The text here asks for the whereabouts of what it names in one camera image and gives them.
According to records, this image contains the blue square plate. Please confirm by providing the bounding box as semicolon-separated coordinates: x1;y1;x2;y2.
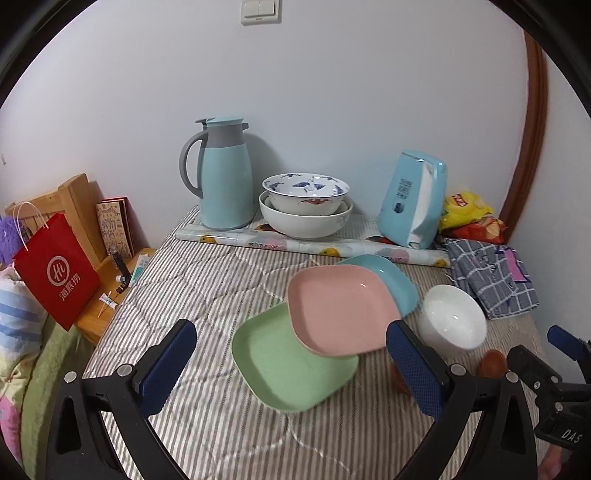
341;254;419;318

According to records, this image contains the green square plate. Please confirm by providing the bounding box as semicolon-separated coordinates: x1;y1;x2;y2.
230;303;359;413

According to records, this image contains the pink square plate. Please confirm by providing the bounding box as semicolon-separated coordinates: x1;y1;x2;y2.
287;265;402;357

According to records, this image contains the person's right hand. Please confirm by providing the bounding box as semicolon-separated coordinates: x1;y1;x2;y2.
538;445;571;480

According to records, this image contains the green blanket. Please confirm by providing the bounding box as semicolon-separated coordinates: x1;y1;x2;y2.
20;318;94;479

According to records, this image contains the plain white bowl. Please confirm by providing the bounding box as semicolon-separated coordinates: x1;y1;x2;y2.
417;285;487;359

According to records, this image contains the grey checked cloth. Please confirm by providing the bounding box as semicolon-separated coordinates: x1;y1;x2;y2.
445;239;540;320

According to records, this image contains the black small bottle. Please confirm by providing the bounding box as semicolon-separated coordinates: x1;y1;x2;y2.
109;249;131;293

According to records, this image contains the blue striped pillow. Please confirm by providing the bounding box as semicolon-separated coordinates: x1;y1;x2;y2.
0;267;48;363

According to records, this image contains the white cream tube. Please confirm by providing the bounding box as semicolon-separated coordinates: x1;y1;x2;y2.
129;254;150;287

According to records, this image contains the red snack bag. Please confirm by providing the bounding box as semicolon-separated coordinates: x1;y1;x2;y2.
448;216;506;244

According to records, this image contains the red paper bag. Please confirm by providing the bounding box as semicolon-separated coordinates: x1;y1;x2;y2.
12;212;100;331

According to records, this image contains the yellow chip bag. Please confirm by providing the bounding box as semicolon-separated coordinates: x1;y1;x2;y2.
439;191;493;232

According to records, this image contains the patterned book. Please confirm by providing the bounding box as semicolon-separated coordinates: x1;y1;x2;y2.
95;197;135;258

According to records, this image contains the blue tissue box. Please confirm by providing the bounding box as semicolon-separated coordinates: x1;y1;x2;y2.
377;150;448;249

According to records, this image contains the purple fluffy item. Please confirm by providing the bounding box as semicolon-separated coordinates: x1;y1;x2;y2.
0;216;29;268

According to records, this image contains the rolled fruit print sheet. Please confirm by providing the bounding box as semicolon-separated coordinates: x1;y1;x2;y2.
175;213;451;268

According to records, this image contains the wooden chair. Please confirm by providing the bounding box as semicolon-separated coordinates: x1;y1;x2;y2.
19;174;127;345

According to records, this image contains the blue thermos jug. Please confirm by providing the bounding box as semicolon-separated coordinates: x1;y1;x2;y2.
179;117;256;230

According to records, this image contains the large white bowl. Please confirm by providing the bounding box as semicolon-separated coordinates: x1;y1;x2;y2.
259;193;353;240

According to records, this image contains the blue patterned white bowl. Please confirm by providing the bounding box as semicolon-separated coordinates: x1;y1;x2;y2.
262;173;349;216

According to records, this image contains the brown door frame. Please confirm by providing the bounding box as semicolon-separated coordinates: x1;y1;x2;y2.
500;33;549;241

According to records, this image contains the white wall switch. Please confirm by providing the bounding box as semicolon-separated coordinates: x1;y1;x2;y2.
240;0;281;26

